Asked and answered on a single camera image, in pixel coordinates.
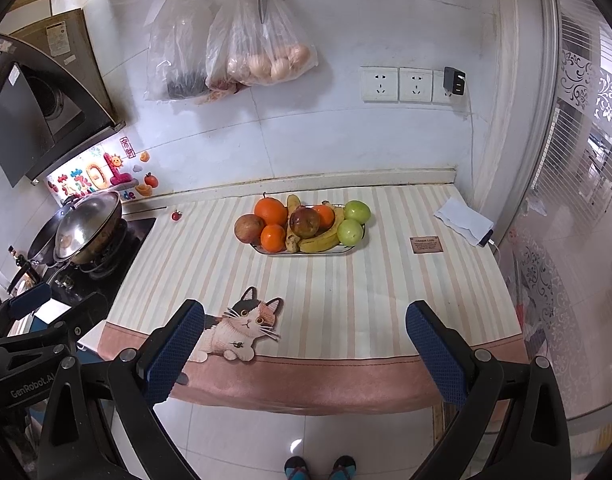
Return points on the large orange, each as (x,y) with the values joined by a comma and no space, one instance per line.
(271,211)

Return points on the red yellow apple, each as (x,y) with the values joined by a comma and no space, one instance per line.
(305,222)

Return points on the brown round fruit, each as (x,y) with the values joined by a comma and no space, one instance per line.
(249,228)

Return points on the black phone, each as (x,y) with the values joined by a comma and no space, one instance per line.
(487,239)

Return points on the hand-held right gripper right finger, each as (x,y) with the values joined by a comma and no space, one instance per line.
(435,355)

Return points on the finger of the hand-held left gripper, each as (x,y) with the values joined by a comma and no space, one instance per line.
(86,315)
(31,300)

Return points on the clear plastic bag of eggs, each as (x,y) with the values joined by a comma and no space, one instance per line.
(256,35)

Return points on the white wall socket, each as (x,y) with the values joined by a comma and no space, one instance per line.
(416,85)
(379,84)
(439,95)

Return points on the black gas stove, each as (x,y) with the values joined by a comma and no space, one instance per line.
(136,235)

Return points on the person's foot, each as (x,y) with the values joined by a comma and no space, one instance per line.
(343,467)
(297,467)

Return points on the colourful wall stickers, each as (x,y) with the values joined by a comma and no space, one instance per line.
(96,175)

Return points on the black range hood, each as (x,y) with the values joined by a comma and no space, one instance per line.
(26,110)

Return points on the black charger plug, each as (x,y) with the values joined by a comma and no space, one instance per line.
(454,81)

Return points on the person's right foot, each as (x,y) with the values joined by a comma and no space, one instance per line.
(343,467)

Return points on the person's left foot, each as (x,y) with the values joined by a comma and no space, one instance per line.
(297,467)

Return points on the patterned fruit plate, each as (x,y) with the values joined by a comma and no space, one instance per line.
(331,252)

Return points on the clear plastic bag dark contents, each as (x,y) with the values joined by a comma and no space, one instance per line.
(181,50)

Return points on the banana bunch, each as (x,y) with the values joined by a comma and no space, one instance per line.
(318,243)

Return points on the brown egg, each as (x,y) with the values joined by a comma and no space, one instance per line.
(281,68)
(300,55)
(260,66)

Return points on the white folded cloth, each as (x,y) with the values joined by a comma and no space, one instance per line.
(460,217)

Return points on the dark wok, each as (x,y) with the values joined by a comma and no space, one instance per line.
(43,240)

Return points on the striped cat print mat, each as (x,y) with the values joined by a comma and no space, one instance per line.
(336,310)

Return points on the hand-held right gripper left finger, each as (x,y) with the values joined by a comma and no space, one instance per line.
(176,350)

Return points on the green apple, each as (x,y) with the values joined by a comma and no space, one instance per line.
(350,232)
(358,211)

